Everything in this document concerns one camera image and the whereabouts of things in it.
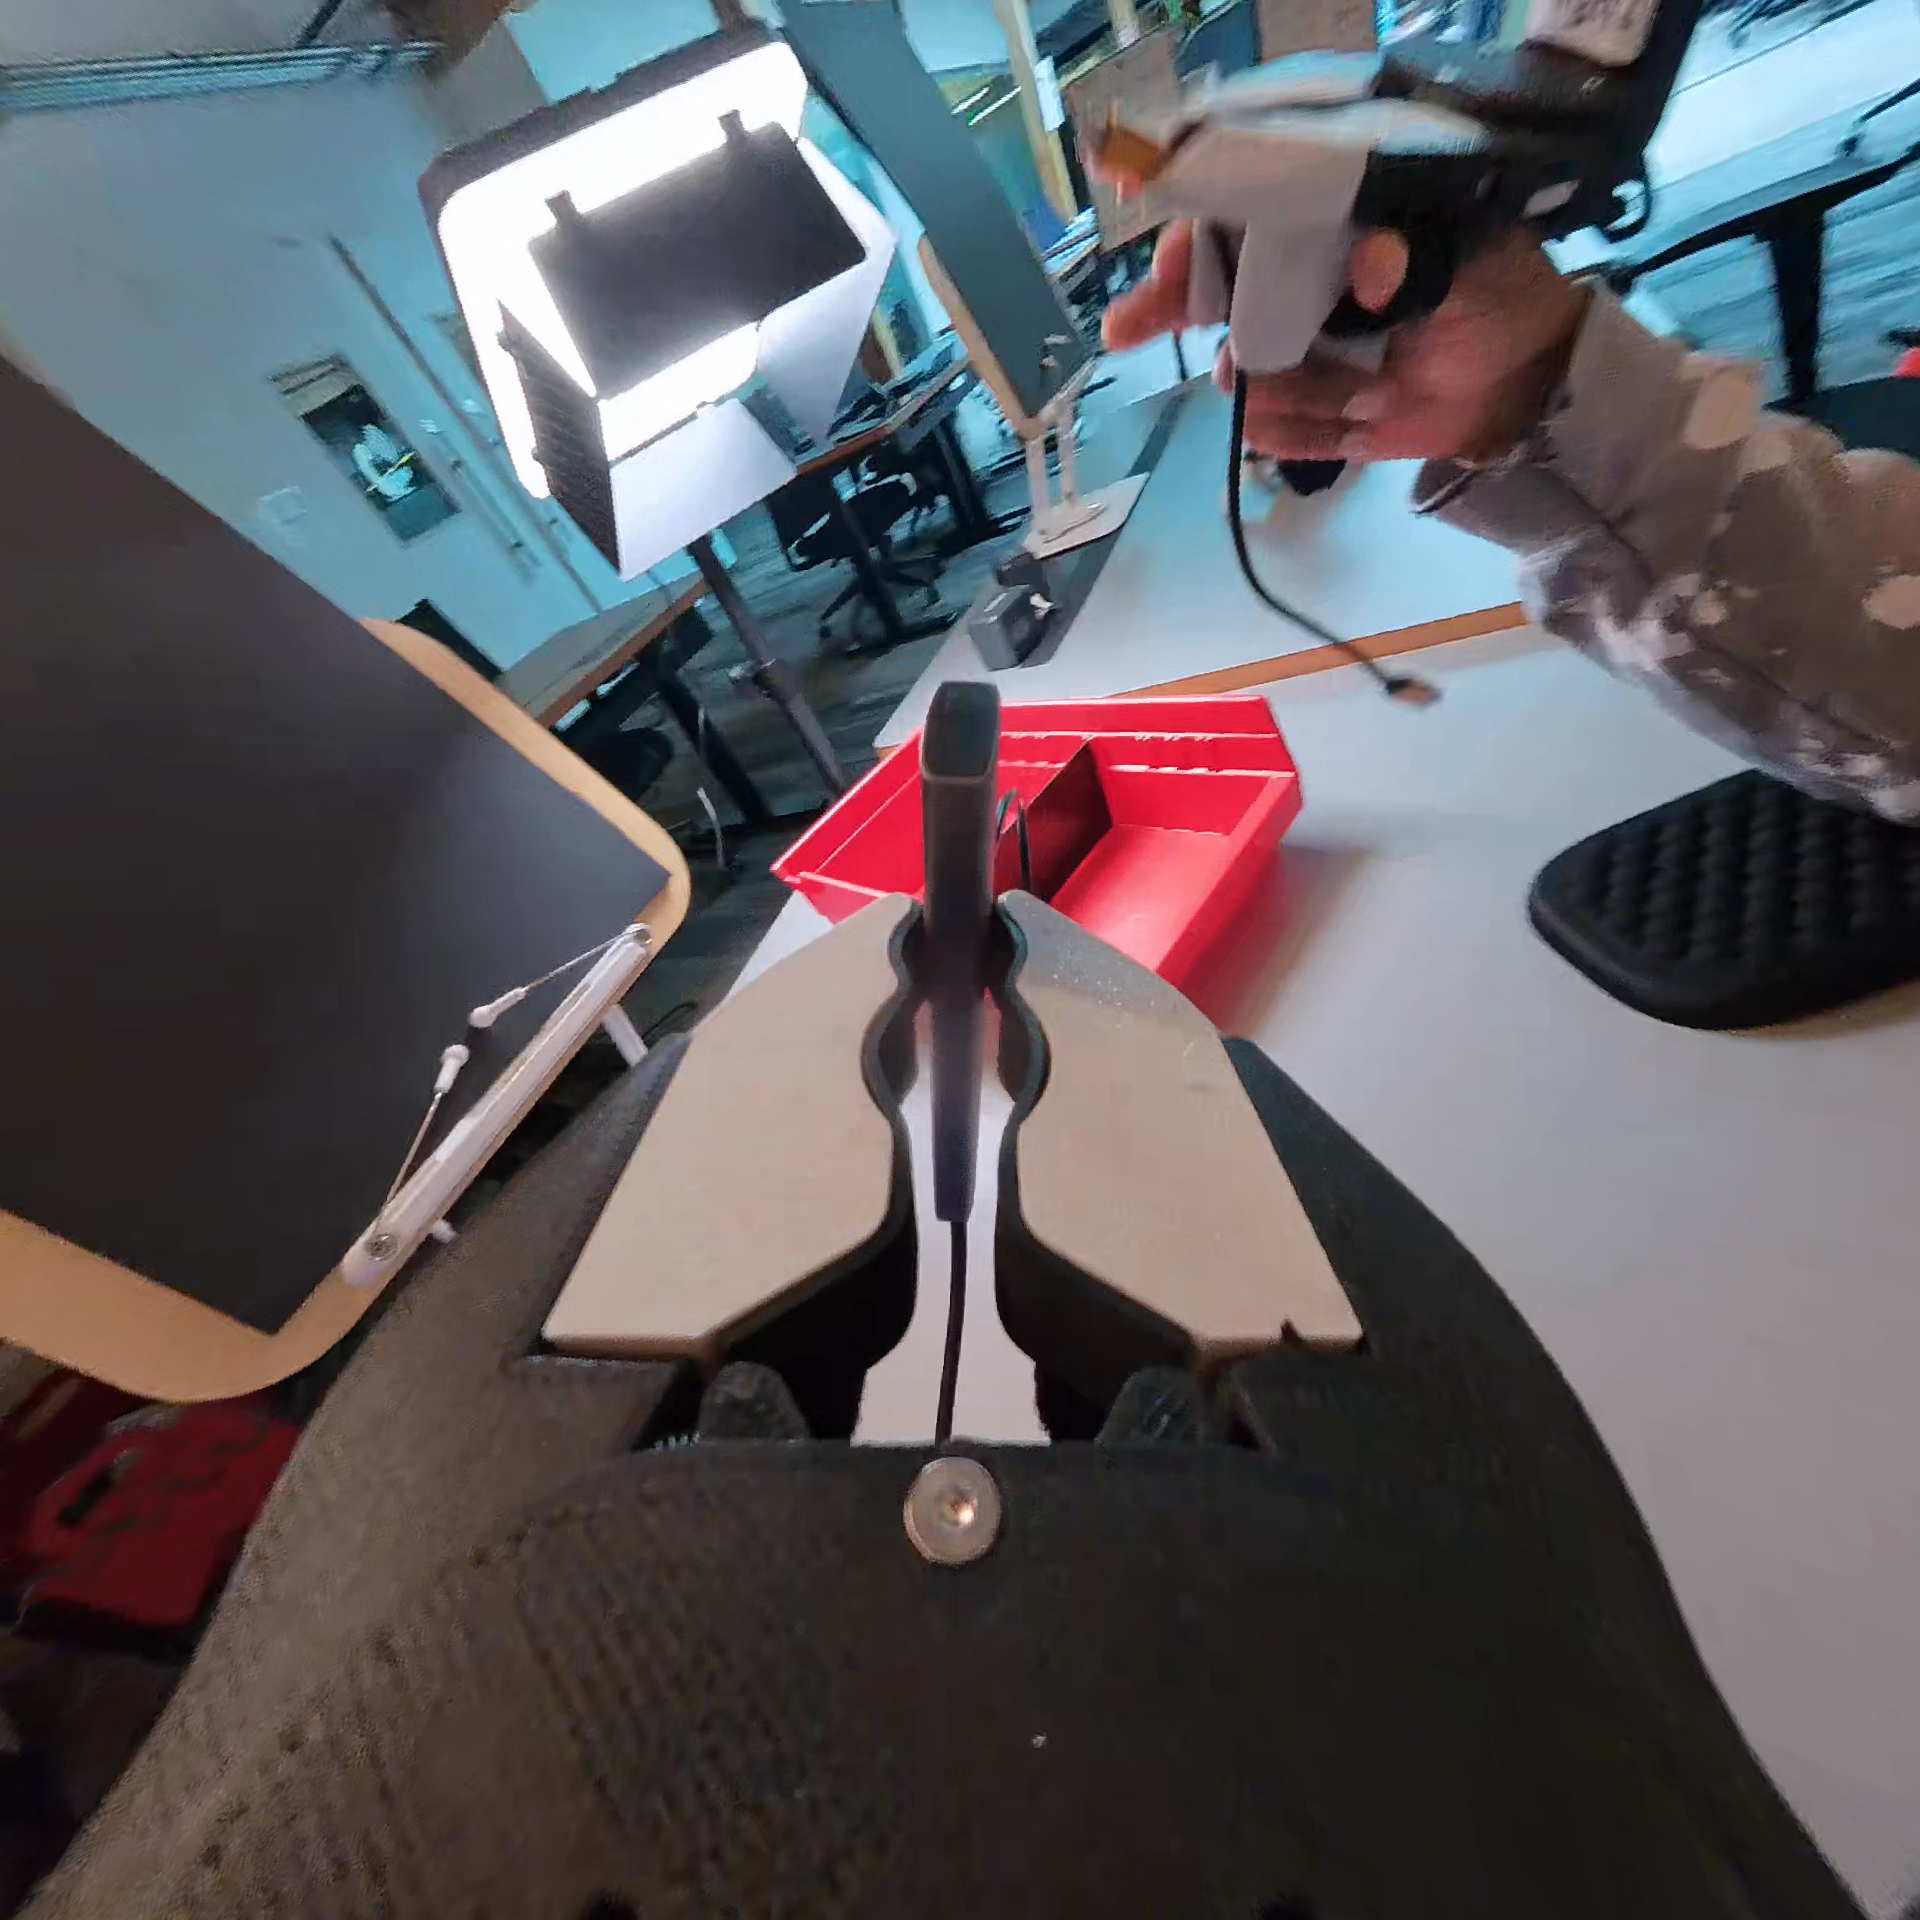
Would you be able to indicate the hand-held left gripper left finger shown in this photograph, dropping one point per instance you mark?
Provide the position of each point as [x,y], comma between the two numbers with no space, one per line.
[749,1154]

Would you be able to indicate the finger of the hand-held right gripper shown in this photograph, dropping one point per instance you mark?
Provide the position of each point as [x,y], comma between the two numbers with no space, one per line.
[1289,83]
[1275,165]

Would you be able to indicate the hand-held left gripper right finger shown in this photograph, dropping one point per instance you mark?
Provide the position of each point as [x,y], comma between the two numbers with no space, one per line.
[1171,1171]

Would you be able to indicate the small red storage bin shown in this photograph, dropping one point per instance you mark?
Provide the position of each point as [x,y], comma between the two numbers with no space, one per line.
[1184,868]

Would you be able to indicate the person's right forearm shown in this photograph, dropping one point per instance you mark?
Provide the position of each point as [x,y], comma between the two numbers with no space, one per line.
[1723,569]

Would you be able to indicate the person's right hand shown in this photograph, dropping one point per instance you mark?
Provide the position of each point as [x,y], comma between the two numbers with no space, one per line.
[1440,388]

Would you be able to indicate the black wood-edged board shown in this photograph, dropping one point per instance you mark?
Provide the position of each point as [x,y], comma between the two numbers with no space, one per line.
[224,901]
[930,181]

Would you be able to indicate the black bin divider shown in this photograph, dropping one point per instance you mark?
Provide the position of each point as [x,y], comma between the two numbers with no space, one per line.
[1067,826]

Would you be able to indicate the flat black charger box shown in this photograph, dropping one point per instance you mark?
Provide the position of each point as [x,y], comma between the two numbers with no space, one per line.
[1037,572]

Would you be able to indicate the softbox studio light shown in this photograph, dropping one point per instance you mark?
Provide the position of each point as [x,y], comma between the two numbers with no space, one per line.
[674,255]

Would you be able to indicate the red felt tote bag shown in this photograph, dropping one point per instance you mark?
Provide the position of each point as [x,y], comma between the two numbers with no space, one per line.
[164,1516]

